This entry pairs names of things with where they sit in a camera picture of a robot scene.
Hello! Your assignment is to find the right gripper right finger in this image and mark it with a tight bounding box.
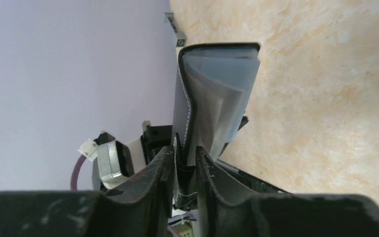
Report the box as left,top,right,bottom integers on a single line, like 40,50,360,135
196,147,379,237

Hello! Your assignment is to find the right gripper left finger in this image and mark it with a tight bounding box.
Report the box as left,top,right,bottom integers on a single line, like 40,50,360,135
0,146,174,237

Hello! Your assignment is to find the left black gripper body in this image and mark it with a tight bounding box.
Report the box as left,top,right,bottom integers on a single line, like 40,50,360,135
140,120,172,165

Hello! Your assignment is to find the black leather card holder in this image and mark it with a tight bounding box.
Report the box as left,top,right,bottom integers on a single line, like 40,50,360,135
171,42,261,210

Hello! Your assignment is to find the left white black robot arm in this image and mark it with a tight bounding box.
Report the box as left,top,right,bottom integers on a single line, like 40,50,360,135
140,120,286,193

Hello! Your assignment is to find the small grey tool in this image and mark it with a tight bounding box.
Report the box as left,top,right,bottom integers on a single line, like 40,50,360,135
164,12,187,47

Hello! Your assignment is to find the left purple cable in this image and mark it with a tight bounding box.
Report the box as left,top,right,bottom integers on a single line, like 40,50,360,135
70,154,89,192

